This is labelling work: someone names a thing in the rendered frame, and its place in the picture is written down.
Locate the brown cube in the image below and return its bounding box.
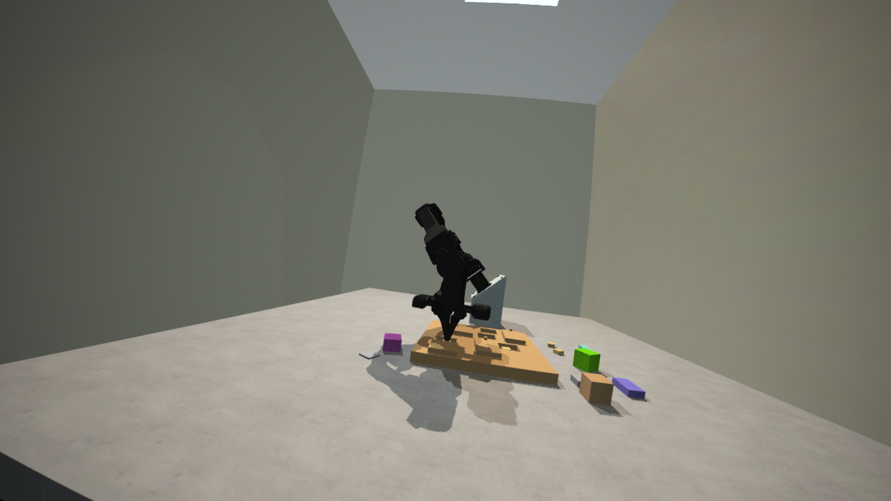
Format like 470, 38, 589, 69
579, 372, 613, 406

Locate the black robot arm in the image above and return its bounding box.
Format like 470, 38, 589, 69
415, 203, 492, 315

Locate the orange puzzle board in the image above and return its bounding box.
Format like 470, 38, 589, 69
410, 319, 559, 385

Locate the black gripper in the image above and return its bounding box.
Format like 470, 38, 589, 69
411, 278, 491, 341

